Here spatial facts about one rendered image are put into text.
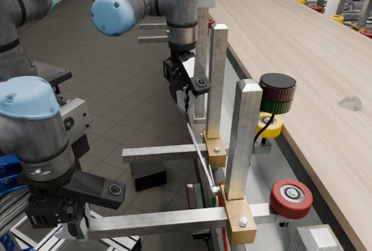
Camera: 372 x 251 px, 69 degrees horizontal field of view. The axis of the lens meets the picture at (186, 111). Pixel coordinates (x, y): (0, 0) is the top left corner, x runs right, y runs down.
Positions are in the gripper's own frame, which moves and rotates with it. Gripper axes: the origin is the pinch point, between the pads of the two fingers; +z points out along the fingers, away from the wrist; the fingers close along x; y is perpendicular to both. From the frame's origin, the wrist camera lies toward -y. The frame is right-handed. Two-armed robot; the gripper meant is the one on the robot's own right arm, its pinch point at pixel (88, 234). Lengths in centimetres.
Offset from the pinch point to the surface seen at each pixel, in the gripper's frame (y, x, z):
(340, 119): -67, -24, -7
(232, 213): -29.7, 1.1, -4.4
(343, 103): -72, -31, -8
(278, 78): -36.3, -4.3, -32.0
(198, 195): -25.8, -17.3, 12.5
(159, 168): -13, -86, 71
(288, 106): -37.4, -1.3, -28.5
